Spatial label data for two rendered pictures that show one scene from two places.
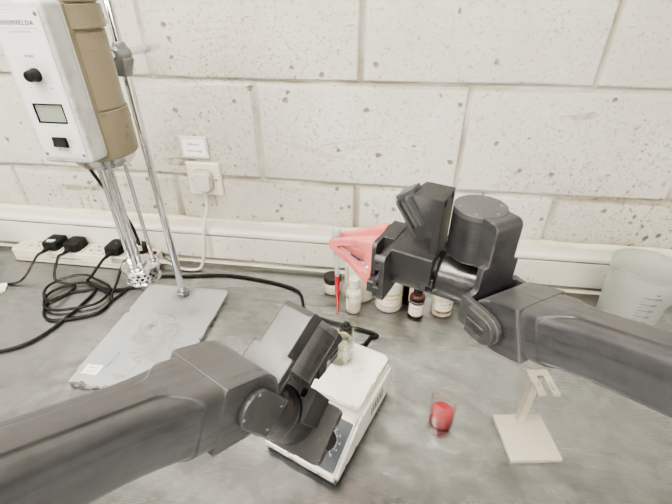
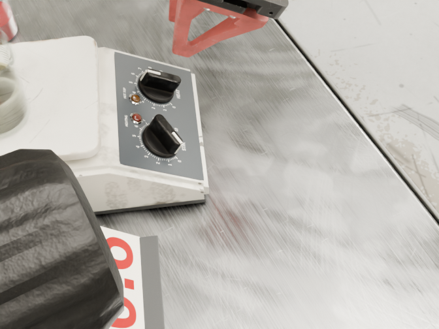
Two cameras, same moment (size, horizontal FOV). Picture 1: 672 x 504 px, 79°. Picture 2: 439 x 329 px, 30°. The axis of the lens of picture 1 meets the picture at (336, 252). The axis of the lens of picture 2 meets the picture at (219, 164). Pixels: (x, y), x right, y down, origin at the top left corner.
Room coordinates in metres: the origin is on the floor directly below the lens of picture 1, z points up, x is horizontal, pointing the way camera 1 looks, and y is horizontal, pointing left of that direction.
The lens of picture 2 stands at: (0.55, 0.41, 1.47)
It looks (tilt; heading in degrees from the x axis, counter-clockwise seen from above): 55 degrees down; 237
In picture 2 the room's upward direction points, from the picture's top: 4 degrees counter-clockwise
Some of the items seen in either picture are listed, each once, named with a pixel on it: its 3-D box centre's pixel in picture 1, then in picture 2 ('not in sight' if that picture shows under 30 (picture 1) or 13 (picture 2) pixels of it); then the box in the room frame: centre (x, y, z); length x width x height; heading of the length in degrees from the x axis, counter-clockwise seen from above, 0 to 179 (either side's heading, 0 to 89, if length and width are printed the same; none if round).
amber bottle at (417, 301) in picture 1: (417, 299); not in sight; (0.69, -0.18, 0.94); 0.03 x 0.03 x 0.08
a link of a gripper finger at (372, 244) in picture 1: (364, 247); not in sight; (0.46, -0.04, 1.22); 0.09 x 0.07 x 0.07; 60
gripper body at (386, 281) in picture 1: (413, 264); not in sight; (0.42, -0.10, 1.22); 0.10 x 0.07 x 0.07; 150
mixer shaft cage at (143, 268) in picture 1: (126, 220); not in sight; (0.64, 0.37, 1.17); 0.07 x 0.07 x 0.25
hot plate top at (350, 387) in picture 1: (342, 368); (22, 100); (0.46, -0.01, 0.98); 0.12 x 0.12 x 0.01; 60
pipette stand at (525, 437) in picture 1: (535, 414); not in sight; (0.39, -0.31, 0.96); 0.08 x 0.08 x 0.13; 1
